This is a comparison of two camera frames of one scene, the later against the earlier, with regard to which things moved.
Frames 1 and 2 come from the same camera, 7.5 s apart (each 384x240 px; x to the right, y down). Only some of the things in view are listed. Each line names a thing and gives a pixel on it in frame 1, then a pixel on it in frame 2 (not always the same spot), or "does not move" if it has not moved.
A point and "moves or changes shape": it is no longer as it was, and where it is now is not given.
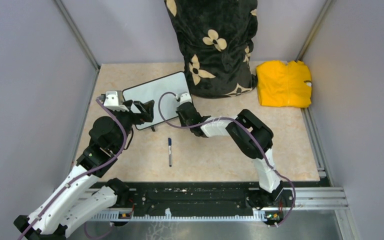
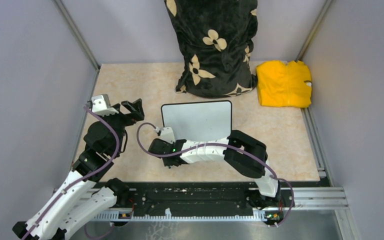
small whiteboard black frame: x=176 y=83 moves or changes shape
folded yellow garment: x=282 y=84 does not move
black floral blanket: x=217 y=38 does not move
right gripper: x=180 y=117 to x=166 y=162
